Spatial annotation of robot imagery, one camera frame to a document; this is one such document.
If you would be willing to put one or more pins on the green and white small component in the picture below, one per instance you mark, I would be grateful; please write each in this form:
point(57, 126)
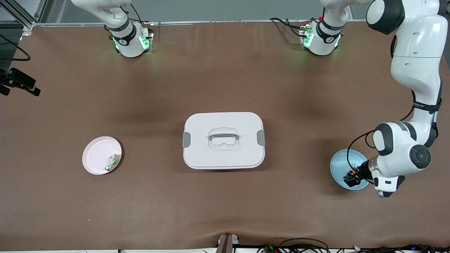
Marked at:
point(112, 162)

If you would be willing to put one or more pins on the orange and black switch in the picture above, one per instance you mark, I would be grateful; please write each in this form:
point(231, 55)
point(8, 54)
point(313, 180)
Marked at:
point(349, 172)

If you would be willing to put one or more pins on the aluminium frame post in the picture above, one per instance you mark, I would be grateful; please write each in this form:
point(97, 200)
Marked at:
point(427, 23)
point(19, 15)

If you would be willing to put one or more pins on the camera stand post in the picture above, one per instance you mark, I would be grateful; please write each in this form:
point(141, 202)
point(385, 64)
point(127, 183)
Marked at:
point(225, 244)

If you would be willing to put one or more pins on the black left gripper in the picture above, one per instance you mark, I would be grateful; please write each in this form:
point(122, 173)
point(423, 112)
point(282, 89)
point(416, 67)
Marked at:
point(361, 170)

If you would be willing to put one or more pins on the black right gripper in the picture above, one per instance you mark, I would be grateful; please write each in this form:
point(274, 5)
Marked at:
point(4, 79)

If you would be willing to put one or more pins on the pink round plate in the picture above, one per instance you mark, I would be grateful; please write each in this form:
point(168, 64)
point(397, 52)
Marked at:
point(96, 154)

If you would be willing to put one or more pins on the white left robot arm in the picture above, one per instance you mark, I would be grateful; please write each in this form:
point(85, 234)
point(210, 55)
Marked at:
point(416, 52)

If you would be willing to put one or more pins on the light blue round plate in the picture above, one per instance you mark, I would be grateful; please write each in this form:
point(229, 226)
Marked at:
point(339, 165)

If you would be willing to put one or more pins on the white lidded storage box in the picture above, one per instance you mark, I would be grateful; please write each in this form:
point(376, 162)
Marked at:
point(225, 154)

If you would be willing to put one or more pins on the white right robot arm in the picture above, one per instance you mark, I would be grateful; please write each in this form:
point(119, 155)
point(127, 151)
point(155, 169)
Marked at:
point(128, 42)

